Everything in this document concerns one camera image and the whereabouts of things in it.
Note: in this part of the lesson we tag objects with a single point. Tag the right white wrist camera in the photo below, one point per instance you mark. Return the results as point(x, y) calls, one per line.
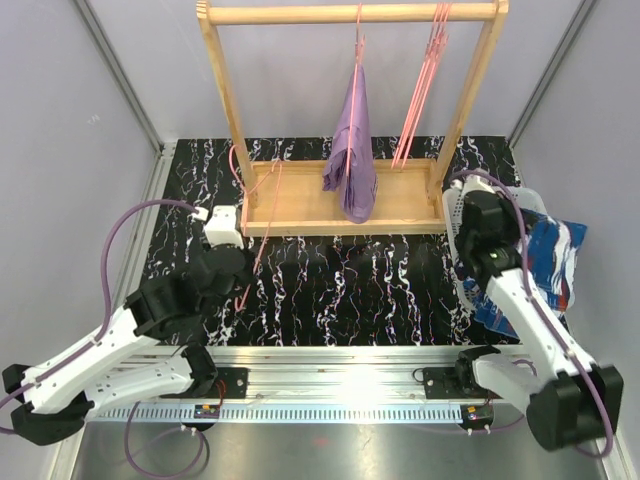
point(467, 184)

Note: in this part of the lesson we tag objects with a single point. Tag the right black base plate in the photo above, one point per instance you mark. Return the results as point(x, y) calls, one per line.
point(445, 383)

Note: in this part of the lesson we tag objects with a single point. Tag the purple trousers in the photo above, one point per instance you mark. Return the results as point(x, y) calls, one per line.
point(357, 195)

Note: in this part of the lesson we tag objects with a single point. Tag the white slotted cable duct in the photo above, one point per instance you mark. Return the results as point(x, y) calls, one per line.
point(287, 413)

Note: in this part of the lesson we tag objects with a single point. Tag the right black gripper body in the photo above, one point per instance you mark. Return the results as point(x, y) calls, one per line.
point(510, 223)

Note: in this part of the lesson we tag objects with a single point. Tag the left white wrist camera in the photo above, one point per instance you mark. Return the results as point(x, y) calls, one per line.
point(221, 225)

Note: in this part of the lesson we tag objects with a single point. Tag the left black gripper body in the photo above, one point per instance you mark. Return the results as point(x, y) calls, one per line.
point(245, 275)

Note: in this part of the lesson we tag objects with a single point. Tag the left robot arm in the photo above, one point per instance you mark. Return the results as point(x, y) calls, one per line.
point(57, 397)

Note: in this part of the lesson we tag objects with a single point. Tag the white plastic basket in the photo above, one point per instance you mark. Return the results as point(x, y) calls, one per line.
point(453, 206)

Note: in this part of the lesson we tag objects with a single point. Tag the aluminium mounting rail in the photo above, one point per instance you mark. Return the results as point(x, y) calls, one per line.
point(364, 376)

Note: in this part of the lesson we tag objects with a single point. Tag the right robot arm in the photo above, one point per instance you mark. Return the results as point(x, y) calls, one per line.
point(569, 399)

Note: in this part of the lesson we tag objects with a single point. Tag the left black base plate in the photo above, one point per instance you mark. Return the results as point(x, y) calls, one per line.
point(232, 381)

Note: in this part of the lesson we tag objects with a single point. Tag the wooden clothes rack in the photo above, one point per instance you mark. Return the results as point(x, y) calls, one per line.
point(286, 198)

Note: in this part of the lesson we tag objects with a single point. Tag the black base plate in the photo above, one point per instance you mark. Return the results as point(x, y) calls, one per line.
point(232, 381)
point(445, 383)

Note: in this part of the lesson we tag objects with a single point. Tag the pink hanger holding purple trousers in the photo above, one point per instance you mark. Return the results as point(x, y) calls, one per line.
point(354, 127)

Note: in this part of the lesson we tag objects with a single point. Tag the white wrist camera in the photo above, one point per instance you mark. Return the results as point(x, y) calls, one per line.
point(221, 225)
point(467, 184)

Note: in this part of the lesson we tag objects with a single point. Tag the blue patterned trousers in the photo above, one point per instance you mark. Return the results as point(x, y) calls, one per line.
point(553, 247)

